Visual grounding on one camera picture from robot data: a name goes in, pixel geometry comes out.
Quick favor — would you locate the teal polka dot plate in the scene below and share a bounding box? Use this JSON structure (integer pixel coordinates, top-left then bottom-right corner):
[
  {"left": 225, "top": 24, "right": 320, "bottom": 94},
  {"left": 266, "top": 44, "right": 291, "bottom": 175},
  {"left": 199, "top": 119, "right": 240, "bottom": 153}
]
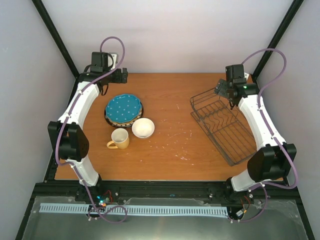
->
[{"left": 104, "top": 93, "right": 143, "bottom": 124}]

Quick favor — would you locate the black wire dish rack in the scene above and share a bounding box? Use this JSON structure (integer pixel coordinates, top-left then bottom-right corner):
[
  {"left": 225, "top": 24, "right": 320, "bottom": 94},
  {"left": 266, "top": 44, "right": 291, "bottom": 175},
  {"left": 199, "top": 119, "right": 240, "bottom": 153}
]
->
[{"left": 190, "top": 89, "right": 257, "bottom": 166}]

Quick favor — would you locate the white ceramic bowl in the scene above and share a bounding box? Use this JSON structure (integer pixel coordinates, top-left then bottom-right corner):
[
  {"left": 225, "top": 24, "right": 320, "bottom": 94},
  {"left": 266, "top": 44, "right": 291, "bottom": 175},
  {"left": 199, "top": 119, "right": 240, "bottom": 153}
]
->
[{"left": 131, "top": 117, "right": 155, "bottom": 139}]

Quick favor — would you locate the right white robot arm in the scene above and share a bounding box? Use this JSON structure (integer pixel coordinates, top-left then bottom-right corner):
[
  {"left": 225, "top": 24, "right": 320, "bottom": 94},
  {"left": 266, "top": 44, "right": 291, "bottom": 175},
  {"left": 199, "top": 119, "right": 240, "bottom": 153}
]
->
[{"left": 214, "top": 64, "right": 297, "bottom": 193}]

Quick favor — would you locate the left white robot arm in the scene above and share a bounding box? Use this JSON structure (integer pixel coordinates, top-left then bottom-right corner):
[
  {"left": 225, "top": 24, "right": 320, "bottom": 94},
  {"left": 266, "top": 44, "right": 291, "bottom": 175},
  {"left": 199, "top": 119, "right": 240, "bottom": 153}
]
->
[{"left": 47, "top": 51, "right": 128, "bottom": 202}]

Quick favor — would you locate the yellow plate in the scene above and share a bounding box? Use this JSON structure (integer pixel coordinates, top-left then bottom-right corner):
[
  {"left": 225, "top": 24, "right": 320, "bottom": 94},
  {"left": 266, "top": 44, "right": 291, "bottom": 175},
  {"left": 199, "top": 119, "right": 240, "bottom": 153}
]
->
[{"left": 105, "top": 106, "right": 144, "bottom": 126}]

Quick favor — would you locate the black rimmed striped plate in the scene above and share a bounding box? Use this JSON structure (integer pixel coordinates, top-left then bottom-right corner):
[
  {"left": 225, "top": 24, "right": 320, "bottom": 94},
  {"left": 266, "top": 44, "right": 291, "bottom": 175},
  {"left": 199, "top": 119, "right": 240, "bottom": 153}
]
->
[{"left": 104, "top": 103, "right": 144, "bottom": 128}]

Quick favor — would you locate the yellow mug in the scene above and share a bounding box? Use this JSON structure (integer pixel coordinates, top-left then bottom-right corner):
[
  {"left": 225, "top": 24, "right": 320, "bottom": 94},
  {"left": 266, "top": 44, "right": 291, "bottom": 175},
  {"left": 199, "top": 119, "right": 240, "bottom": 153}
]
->
[{"left": 106, "top": 128, "right": 130, "bottom": 149}]

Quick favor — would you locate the right controller board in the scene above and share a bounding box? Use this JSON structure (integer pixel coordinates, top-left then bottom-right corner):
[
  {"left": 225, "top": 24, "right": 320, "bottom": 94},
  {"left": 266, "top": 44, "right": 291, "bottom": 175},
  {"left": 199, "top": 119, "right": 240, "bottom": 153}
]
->
[{"left": 236, "top": 195, "right": 251, "bottom": 219}]

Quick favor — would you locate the controller board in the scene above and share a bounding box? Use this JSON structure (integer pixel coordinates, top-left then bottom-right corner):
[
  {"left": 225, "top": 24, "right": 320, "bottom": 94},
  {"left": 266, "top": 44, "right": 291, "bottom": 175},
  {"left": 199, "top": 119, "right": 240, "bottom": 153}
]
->
[
  {"left": 236, "top": 195, "right": 251, "bottom": 219},
  {"left": 96, "top": 190, "right": 113, "bottom": 207}
]

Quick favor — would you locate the left controller board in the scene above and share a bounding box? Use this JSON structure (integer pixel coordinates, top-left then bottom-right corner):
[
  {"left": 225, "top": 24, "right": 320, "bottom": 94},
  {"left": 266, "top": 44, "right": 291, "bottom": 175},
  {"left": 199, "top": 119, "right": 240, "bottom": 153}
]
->
[{"left": 96, "top": 190, "right": 113, "bottom": 207}]

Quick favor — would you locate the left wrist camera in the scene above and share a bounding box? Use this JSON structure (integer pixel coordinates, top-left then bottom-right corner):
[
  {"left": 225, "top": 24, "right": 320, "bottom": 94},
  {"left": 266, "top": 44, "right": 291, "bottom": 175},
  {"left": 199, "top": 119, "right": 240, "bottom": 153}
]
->
[{"left": 108, "top": 53, "right": 118, "bottom": 70}]

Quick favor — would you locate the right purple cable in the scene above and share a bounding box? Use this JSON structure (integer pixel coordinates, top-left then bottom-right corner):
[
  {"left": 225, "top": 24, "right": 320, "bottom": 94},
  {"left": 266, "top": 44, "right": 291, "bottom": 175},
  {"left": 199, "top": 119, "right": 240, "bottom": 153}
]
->
[{"left": 228, "top": 48, "right": 299, "bottom": 223}]

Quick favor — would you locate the purple cable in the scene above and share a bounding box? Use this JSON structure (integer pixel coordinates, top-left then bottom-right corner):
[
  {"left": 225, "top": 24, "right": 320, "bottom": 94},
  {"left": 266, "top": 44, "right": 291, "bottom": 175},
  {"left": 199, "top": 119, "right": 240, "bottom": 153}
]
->
[
  {"left": 54, "top": 36, "right": 128, "bottom": 224},
  {"left": 228, "top": 48, "right": 299, "bottom": 223}
]

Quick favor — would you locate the black aluminium frame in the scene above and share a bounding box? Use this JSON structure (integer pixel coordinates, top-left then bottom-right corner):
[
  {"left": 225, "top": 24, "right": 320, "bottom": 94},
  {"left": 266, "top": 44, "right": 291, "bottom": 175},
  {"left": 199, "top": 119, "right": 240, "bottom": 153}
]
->
[{"left": 16, "top": 0, "right": 315, "bottom": 240}]

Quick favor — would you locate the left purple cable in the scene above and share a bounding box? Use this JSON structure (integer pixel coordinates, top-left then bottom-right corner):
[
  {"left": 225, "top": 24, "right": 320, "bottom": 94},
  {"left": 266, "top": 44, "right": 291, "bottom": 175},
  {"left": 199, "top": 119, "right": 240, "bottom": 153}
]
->
[{"left": 54, "top": 36, "right": 128, "bottom": 224}]

